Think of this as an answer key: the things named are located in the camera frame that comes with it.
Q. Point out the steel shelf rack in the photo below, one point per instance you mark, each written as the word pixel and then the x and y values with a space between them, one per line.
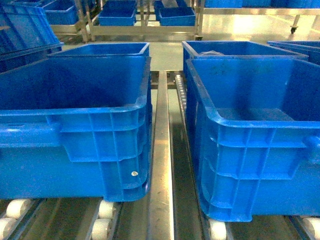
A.
pixel 169 211

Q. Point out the blue bin front right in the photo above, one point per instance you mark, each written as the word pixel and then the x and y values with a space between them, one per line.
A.
pixel 254 133

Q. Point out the blue bin rear right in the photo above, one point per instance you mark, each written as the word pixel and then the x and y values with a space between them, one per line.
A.
pixel 234 49

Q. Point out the blue bin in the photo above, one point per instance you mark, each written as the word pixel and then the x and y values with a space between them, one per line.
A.
pixel 234 49
pixel 254 133
pixel 106 49
pixel 76 127

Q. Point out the blue bin front left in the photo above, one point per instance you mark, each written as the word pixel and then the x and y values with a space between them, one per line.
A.
pixel 76 127

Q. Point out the blue bin rear left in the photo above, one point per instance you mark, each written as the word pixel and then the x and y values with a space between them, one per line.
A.
pixel 106 49

